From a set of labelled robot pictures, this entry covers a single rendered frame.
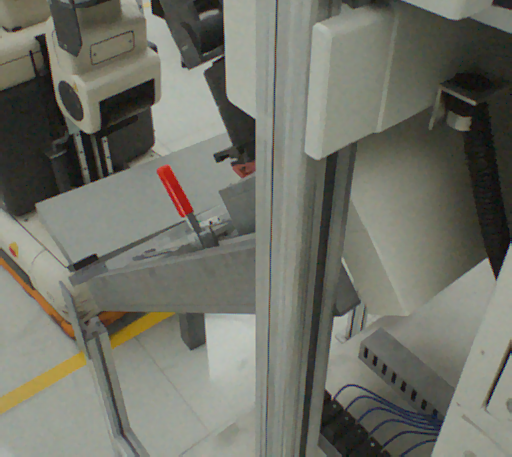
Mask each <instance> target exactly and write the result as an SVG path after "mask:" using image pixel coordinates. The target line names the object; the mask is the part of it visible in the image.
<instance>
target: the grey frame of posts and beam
mask: <svg viewBox="0 0 512 457"><path fill-rule="evenodd" d="M277 2H278V0H224V27H225V57H226V88H227V97H228V99H229V100H230V101H231V102H232V103H233V104H235V105H236V106H238V107H239V108H241V109H242V110H243V111H245V112H246V113H248V114H249V115H251V116H252V117H254V118H255V330H256V457H266V451H267V410H268V369H269V328H270V287H271V246H272V206H273V165H274V125H275V84H276V44H277ZM475 66H477V67H479V68H481V69H483V70H486V72H488V71H489V73H491V74H493V75H495V74H497V72H499V71H501V70H503V69H505V68H507V67H509V66H512V34H511V33H508V32H505V31H502V30H500V29H497V28H495V27H492V26H489V25H487V24H484V23H482V22H478V21H476V20H473V19H471V18H468V17H466V18H463V19H459V20H453V19H449V18H446V17H444V16H441V15H439V14H436V13H434V12H431V11H429V10H426V9H423V8H420V7H418V6H415V5H413V4H410V3H408V2H405V1H403V0H288V17H287V45H286V72H285V100H284V128H283V155H282V183H281V210H280V239H279V267H278V294H277V322H276V350H275V378H274V405H273V433H272V457H316V452H317V444H318V437H319V428H320V420H321V413H322V405H323V397H324V389H325V382H326V374H327V366H328V358H329V350H330V343H331V334H332V327H333V319H334V312H335V304H336V296H337V288H338V280H339V273H340V265H341V257H342V249H344V244H343V242H345V234H346V227H347V219H348V211H349V203H350V195H351V188H352V180H353V173H354V164H355V157H356V149H357V142H358V140H360V139H362V138H364V137H366V136H368V135H370V134H372V133H380V132H382V131H384V130H386V129H388V127H390V126H392V125H394V124H396V123H398V122H400V121H402V120H404V119H406V118H408V117H411V116H413V115H415V114H417V113H419V112H421V111H423V110H425V109H427V108H429V107H431V106H433V105H434V101H435V95H436V91H438V86H439V84H441V83H443V82H445V81H447V80H449V79H451V78H453V77H455V76H456V75H457V74H461V73H464V72H466V71H469V70H471V68H473V67H475ZM88 322H89V324H88V325H85V323H84V322H83V323H81V324H82V328H83V332H84V336H85V339H86V343H87V346H88V350H89V353H90V356H91V360H89V359H88V358H87V357H86V355H85V354H84V356H85V359H86V362H87V367H88V370H89V373H90V377H91V380H92V383H93V387H94V390H95V393H96V398H97V401H98V404H99V408H100V411H101V414H102V418H103V421H104V424H105V429H106V432H107V435H108V438H109V442H110V445H111V448H112V452H113V456H114V457H122V455H121V454H120V452H119V451H118V449H117V447H116V443H114V440H113V439H115V438H116V437H118V436H119V435H122V436H124V435H125V433H124V432H126V431H127V429H129V428H130V423H129V419H128V415H127V411H126V407H125V403H124V398H123V394H122V390H121V386H120V382H119V378H118V374H117V370H116V365H115V361H114V357H113V353H112V349H111V345H110V341H109V337H108V332H107V328H106V327H105V326H104V324H102V323H101V320H100V319H99V318H98V316H94V317H92V318H90V319H88Z"/></svg>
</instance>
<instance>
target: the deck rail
mask: <svg viewBox="0 0 512 457"><path fill-rule="evenodd" d="M86 284H87V286H88V288H89V290H90V292H91V294H92V297H93V299H94V301H95V303H97V305H98V307H99V309H100V311H121V312H162V313H203V314H243V315H255V238H253V239H249V240H244V241H240V242H235V243H230V244H226V245H221V246H217V247H212V248H207V249H202V250H198V251H193V252H188V253H184V254H179V255H175V256H170V257H165V258H160V259H155V261H151V262H146V263H142V264H137V265H133V266H127V267H123V268H118V269H113V270H109V271H106V272H104V273H102V274H100V275H98V276H97V277H95V278H92V279H90V280H88V281H86ZM360 304H361V302H360V298H359V296H358V294H357V292H356V290H355V288H354V285H353V283H352V281H351V279H350V277H349V275H348V273H347V270H346V268H345V266H344V264H343V262H341V265H340V273H339V280H338V288H337V296H336V304H335V312H334V317H343V316H344V315H346V314H347V313H349V312H350V311H352V310H353V309H354V308H356V307H357V306H359V305H360Z"/></svg>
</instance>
